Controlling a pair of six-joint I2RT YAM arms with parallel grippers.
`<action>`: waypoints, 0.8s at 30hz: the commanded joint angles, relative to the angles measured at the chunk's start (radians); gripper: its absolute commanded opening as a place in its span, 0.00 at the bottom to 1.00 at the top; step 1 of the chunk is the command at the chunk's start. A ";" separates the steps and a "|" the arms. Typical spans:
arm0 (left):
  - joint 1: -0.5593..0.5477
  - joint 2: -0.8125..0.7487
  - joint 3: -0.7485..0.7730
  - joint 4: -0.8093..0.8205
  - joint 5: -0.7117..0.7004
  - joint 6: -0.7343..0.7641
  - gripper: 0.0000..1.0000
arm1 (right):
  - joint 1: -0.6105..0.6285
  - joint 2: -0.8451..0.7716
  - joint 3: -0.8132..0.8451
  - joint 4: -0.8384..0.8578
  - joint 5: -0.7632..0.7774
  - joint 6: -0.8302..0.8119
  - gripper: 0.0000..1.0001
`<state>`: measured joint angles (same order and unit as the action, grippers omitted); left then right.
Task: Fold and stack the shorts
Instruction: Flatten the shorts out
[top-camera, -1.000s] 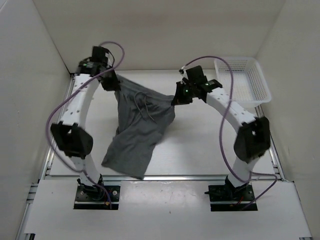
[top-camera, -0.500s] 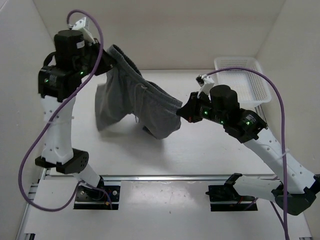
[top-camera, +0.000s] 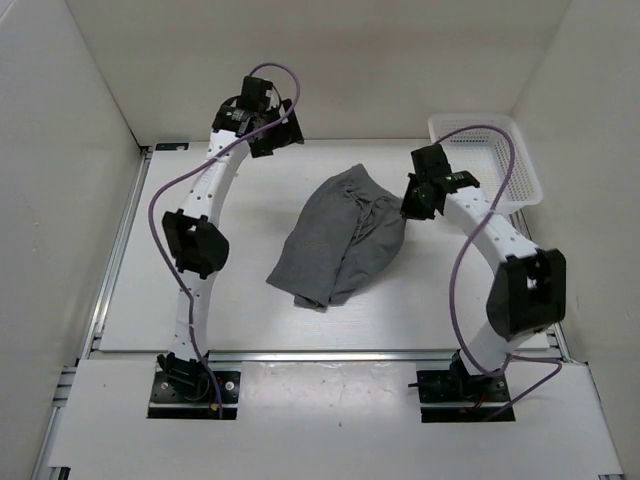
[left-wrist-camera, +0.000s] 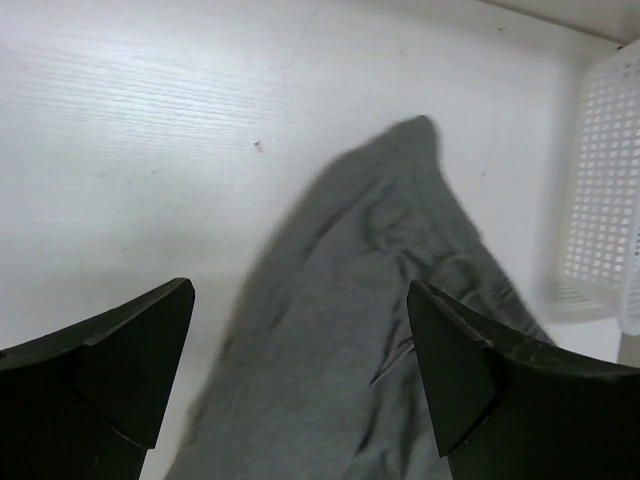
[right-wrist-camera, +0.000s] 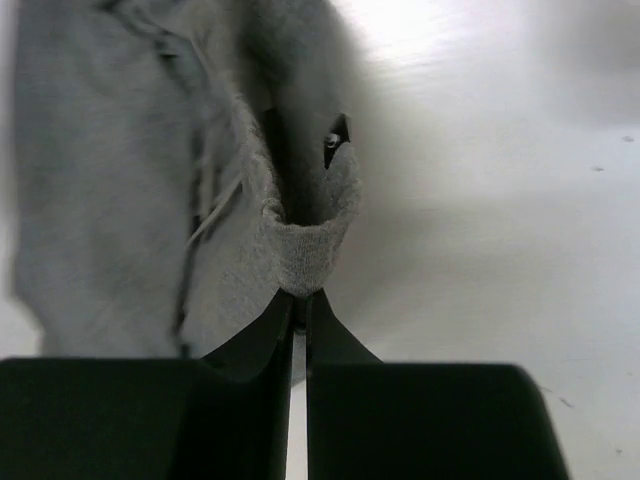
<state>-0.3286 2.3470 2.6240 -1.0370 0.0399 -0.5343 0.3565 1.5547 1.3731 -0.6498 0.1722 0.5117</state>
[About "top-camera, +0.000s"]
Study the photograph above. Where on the white perforated plastic basket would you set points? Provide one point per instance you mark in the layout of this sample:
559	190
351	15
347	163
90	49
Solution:
479	143

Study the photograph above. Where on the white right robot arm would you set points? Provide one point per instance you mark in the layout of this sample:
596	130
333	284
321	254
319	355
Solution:
528	292

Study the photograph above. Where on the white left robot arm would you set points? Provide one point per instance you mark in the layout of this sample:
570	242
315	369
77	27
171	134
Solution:
190	241

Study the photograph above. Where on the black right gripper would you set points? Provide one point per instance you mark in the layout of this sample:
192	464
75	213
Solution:
408	210

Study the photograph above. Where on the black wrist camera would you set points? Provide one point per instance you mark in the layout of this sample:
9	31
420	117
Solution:
430	162
255	94

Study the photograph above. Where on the front aluminium frame rail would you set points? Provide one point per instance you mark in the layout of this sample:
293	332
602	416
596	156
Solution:
320	356

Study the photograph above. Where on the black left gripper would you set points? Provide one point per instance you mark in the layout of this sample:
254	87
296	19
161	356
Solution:
288	132

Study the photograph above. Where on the left aluminium frame rail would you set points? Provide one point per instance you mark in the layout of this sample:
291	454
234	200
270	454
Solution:
94	323

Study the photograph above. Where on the aluminium frame rail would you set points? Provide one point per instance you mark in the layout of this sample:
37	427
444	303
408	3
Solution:
320	356
94	323
556	334

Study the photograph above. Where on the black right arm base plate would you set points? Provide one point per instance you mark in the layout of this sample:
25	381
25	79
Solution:
443	401

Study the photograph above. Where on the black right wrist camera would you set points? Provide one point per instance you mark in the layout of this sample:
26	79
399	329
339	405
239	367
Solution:
430	162

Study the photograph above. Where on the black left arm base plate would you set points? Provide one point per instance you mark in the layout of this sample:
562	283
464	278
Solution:
169	400

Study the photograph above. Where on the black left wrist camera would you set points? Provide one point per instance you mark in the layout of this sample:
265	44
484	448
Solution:
255	94

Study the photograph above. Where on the grey drawstring shorts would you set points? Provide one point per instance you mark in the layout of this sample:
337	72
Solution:
348	232

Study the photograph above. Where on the right aluminium frame rail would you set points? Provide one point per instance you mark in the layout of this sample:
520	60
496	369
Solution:
556	334

